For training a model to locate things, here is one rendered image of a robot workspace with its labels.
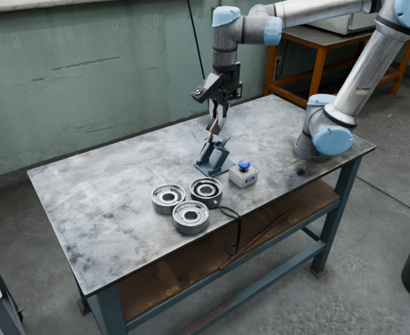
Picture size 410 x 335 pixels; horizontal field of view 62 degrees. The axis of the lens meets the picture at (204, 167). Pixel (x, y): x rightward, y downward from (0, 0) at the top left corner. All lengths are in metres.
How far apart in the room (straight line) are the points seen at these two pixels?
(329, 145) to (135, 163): 0.67
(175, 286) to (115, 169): 0.45
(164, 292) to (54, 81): 1.69
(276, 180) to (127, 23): 1.70
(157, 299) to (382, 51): 0.98
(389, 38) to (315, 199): 0.75
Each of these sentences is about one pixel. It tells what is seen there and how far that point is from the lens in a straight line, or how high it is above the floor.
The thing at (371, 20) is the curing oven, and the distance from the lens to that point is 3.23.
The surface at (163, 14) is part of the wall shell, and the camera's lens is 2.67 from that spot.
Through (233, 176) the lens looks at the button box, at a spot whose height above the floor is 0.83.
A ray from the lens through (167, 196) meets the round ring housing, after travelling 1.10.
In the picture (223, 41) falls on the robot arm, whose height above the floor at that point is 1.25.
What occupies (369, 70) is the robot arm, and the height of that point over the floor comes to 1.19.
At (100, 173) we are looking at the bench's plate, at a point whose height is 0.80.
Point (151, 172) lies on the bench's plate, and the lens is 1.23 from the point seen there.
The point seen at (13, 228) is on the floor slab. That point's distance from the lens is 2.39.
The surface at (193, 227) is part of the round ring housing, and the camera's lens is 0.97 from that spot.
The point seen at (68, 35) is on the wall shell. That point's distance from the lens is 2.44.
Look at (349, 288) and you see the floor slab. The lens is 2.02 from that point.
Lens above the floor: 1.53
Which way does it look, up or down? 36 degrees down
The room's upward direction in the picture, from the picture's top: 1 degrees clockwise
